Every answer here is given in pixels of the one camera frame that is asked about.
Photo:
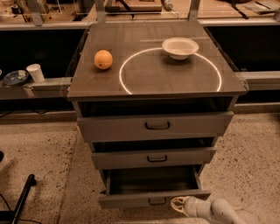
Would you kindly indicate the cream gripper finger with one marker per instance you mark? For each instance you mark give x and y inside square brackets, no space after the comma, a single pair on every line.
[178,204]

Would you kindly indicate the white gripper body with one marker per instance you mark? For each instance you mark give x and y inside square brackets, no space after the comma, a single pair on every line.
[194,206]

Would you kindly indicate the grey drawer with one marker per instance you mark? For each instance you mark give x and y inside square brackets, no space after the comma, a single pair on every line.
[153,127]
[149,187]
[152,158]

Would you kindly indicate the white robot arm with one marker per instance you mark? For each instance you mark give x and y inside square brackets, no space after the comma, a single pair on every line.
[218,211]

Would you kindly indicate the grey drawer cabinet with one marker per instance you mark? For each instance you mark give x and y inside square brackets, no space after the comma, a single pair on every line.
[144,80]

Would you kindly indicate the white bowl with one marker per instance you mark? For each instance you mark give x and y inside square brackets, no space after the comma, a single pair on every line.
[180,48]

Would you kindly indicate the orange fruit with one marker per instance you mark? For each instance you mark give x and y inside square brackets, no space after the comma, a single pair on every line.
[103,59]

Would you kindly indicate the black stand leg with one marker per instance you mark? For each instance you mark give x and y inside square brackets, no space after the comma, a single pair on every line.
[12,216]

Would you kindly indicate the white paper cup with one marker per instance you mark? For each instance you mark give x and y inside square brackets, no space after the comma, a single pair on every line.
[36,73]

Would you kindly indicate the dark round plate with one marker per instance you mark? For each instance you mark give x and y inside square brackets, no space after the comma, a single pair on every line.
[16,78]

